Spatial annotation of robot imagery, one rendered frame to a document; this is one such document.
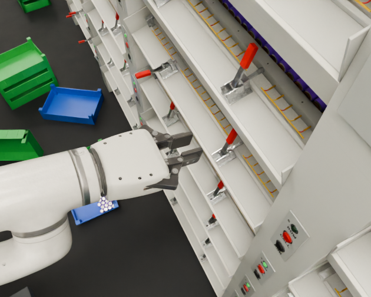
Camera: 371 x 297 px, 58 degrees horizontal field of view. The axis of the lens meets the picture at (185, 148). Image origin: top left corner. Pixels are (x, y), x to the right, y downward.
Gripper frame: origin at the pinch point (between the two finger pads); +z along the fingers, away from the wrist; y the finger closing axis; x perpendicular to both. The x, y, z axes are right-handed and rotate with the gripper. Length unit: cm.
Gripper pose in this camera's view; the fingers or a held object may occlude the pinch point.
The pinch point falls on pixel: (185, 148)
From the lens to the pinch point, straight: 56.5
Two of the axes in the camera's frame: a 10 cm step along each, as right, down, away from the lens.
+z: 8.7, -2.4, 4.3
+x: 2.1, -6.0, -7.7
